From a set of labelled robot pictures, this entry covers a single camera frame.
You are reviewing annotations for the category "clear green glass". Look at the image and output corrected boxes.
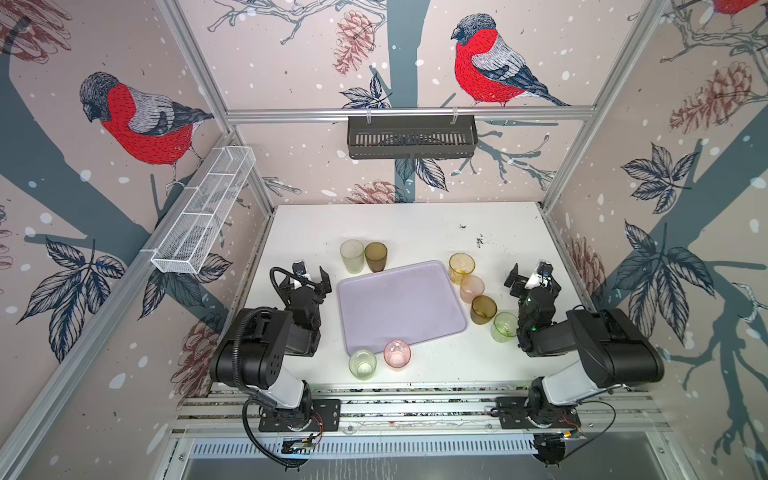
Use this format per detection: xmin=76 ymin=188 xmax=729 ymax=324
xmin=491 ymin=311 xmax=518 ymax=343

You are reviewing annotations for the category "pale green textured glass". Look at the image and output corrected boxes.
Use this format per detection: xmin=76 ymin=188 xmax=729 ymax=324
xmin=348 ymin=349 xmax=377 ymax=381

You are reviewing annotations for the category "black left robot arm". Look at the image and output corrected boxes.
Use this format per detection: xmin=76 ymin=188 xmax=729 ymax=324
xmin=209 ymin=262 xmax=332 ymax=432

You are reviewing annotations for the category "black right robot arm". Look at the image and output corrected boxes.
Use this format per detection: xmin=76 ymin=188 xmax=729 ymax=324
xmin=504 ymin=261 xmax=664 ymax=428

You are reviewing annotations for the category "lilac plastic tray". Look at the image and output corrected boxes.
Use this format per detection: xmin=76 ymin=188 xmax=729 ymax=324
xmin=337 ymin=260 xmax=468 ymax=354

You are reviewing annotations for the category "pale green frosted tall glass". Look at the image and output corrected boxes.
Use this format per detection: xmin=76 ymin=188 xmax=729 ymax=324
xmin=340 ymin=239 xmax=365 ymax=275

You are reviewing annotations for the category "pink frosted glass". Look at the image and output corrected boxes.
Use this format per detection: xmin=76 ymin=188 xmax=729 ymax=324
xmin=459 ymin=275 xmax=485 ymax=304

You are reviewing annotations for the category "brown textured short glass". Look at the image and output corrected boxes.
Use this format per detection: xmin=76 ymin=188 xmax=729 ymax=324
xmin=470 ymin=295 xmax=498 ymax=325

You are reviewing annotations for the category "yellow clear glass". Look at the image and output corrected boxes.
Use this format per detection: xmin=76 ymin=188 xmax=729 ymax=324
xmin=449 ymin=252 xmax=476 ymax=285

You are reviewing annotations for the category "brown textured tall glass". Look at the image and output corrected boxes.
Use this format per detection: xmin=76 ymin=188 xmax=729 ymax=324
xmin=364 ymin=242 xmax=388 ymax=273

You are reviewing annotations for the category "pink clear glass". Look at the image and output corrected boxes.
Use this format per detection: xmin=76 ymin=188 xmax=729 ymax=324
xmin=383 ymin=339 xmax=412 ymax=369

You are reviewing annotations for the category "green circuit board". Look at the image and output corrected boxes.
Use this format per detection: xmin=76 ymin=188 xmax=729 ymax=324
xmin=281 ymin=436 xmax=316 ymax=456

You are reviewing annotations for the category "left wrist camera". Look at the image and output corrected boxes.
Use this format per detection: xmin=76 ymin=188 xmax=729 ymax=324
xmin=293 ymin=266 xmax=311 ymax=281

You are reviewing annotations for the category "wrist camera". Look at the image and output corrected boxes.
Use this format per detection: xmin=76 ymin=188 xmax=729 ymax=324
xmin=526 ymin=266 xmax=552 ymax=290
xmin=293 ymin=266 xmax=311 ymax=281

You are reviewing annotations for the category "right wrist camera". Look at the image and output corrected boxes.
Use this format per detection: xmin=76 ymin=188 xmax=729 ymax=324
xmin=526 ymin=266 xmax=552 ymax=290

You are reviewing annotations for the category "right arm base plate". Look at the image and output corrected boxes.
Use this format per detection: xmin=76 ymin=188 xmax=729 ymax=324
xmin=489 ymin=396 xmax=581 ymax=430

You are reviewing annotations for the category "white wire mesh shelf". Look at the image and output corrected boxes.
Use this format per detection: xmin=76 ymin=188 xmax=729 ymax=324
xmin=152 ymin=146 xmax=255 ymax=274

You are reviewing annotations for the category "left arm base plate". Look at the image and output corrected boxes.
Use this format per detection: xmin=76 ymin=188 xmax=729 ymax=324
xmin=258 ymin=399 xmax=341 ymax=433

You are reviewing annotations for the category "aluminium mounting rail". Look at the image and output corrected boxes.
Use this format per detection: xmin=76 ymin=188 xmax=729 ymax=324
xmin=170 ymin=382 xmax=672 ymax=438

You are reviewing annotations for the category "black wall basket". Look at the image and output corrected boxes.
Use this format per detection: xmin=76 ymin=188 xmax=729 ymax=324
xmin=347 ymin=115 xmax=478 ymax=160

